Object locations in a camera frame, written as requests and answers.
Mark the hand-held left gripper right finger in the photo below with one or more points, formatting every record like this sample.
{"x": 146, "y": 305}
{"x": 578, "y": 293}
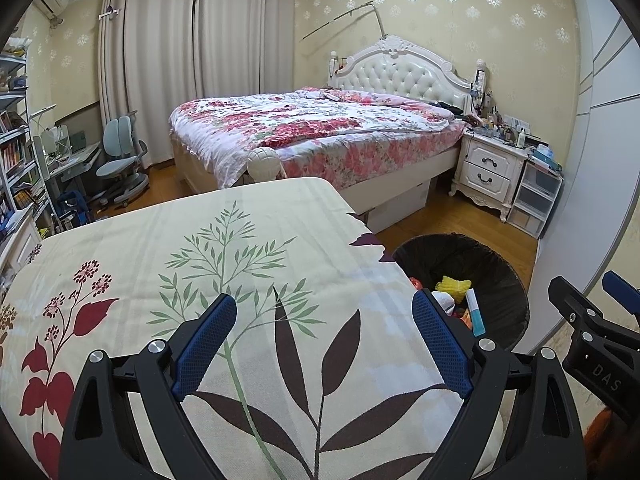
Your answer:
{"x": 440, "y": 340}

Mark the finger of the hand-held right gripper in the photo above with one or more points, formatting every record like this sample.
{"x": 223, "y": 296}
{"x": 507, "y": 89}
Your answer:
{"x": 622, "y": 290}
{"x": 575, "y": 305}

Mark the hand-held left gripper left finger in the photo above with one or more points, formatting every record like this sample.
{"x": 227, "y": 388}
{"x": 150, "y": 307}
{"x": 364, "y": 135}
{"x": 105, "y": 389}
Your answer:
{"x": 205, "y": 345}

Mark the red plastic bag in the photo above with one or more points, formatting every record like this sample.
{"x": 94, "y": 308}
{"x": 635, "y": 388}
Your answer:
{"x": 461, "y": 316}

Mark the white tissue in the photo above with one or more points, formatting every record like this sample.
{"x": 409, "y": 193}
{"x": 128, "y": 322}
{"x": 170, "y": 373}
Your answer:
{"x": 442, "y": 302}

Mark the blue and white pen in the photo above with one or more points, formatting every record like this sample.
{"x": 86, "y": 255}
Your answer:
{"x": 476, "y": 312}

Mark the yellow foam fruit net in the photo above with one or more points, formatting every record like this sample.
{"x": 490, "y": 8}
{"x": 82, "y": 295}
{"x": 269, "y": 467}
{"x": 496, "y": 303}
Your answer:
{"x": 452, "y": 285}

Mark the orange packet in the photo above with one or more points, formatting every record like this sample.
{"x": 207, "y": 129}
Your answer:
{"x": 416, "y": 284}

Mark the black trash bin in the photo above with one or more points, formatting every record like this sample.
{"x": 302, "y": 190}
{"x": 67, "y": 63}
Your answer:
{"x": 500, "y": 270}

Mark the person's right forearm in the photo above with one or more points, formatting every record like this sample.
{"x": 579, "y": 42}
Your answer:
{"x": 607, "y": 435}

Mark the plastic drawer unit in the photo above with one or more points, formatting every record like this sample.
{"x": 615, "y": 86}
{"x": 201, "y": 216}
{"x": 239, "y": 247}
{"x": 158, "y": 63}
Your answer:
{"x": 535, "y": 200}

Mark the floral tablecloth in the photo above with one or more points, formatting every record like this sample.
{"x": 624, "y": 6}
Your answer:
{"x": 280, "y": 240}

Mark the white box under bed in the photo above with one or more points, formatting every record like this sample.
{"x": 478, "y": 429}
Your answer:
{"x": 400, "y": 205}

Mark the white wardrobe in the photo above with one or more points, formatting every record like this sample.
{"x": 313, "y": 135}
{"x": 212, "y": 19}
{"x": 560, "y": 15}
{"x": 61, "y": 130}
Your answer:
{"x": 595, "y": 150}

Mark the teal box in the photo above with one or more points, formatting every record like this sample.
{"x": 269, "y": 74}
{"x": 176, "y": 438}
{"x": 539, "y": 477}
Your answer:
{"x": 542, "y": 152}

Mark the white nightstand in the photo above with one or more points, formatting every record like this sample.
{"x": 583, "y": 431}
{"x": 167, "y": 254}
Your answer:
{"x": 487, "y": 167}

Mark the blue crate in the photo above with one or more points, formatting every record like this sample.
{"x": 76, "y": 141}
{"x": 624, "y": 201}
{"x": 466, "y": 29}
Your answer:
{"x": 74, "y": 208}

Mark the group of small bottles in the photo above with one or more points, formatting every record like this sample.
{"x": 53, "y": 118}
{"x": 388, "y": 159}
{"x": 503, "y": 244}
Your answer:
{"x": 500, "y": 122}

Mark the grey-blue desk chair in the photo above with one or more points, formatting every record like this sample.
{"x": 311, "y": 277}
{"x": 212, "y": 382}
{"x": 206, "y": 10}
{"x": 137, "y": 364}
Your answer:
{"x": 120, "y": 152}

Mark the white cabinet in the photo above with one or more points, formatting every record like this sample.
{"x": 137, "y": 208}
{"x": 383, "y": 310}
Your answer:
{"x": 17, "y": 245}

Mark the grey study desk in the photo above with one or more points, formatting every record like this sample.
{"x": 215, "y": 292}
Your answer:
{"x": 70, "y": 160}

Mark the pink floral blanket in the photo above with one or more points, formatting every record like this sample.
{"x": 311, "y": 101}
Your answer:
{"x": 310, "y": 120}

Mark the white bookshelf with books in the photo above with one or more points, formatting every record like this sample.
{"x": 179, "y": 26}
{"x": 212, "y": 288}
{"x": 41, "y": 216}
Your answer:
{"x": 15, "y": 155}

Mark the white bed with tufted headboard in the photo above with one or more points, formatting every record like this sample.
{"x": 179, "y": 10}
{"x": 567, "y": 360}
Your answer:
{"x": 400, "y": 67}

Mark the beige curtain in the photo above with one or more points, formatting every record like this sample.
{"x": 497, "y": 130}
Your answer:
{"x": 245, "y": 30}
{"x": 155, "y": 65}

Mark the metal rod above bed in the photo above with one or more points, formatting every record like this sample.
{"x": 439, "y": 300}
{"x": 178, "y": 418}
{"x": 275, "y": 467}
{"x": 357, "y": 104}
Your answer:
{"x": 345, "y": 15}

